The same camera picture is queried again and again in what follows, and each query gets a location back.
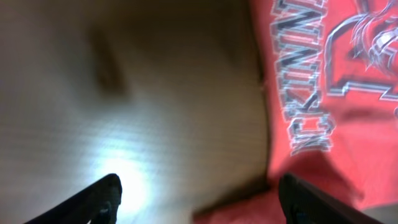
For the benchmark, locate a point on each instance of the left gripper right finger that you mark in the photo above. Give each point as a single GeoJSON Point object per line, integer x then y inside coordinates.
{"type": "Point", "coordinates": [303, 203]}

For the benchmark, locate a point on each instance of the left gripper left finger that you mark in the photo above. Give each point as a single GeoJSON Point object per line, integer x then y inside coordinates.
{"type": "Point", "coordinates": [98, 203]}

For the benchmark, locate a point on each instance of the red printed t-shirt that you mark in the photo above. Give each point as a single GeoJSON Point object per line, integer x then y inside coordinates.
{"type": "Point", "coordinates": [330, 75]}

